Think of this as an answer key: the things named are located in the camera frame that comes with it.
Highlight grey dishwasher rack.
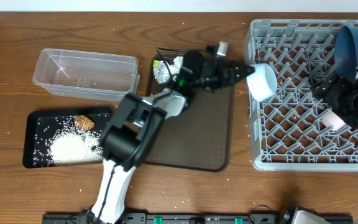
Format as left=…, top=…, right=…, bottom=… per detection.
left=244, top=19, right=358, bottom=172

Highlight dark blue bowl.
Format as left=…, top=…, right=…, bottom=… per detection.
left=334, top=26, right=358, bottom=84

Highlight black bin lid tray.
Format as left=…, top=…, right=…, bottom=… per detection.
left=22, top=107, right=112, bottom=169

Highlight spilled rice pile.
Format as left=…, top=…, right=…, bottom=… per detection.
left=48, top=126, right=103, bottom=166

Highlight brown serving tray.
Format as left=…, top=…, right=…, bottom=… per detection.
left=145, top=86, right=235, bottom=172

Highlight clear plastic container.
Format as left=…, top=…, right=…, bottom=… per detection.
left=32, top=49, right=140, bottom=101

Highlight white napkin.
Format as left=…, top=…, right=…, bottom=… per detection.
left=173, top=56, right=183, bottom=74

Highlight pink cup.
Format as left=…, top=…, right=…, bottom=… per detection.
left=321, top=110, right=346, bottom=131

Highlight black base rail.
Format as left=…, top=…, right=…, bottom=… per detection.
left=42, top=207, right=354, bottom=224

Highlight foil wrapper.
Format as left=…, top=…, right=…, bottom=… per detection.
left=152, top=60, right=178, bottom=84

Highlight small bowl with rice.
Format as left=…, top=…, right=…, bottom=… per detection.
left=246, top=63, right=277, bottom=102

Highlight brown food scrap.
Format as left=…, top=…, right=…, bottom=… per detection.
left=74, top=115, right=95, bottom=131

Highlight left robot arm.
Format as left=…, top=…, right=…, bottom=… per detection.
left=89, top=50, right=255, bottom=223

